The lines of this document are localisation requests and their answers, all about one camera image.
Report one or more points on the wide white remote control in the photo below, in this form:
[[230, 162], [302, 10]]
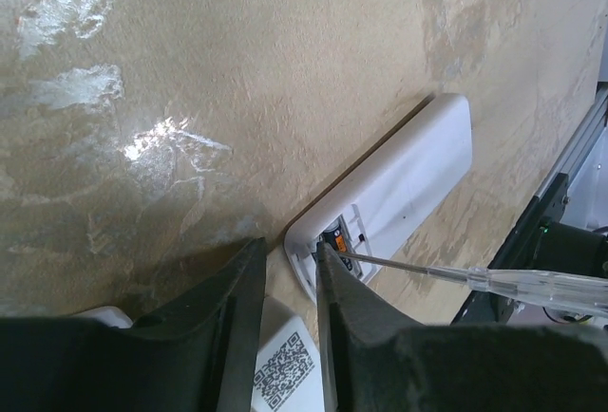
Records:
[[384, 199]]

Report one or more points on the black battery upper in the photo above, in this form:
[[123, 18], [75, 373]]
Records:
[[333, 235]]

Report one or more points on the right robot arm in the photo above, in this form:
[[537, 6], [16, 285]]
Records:
[[538, 241]]

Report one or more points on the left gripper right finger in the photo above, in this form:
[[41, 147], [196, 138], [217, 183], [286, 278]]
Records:
[[376, 358]]

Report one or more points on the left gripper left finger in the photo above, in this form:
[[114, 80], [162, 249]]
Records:
[[42, 357]]

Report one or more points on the slim white remote control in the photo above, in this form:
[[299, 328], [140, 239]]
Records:
[[290, 364]]

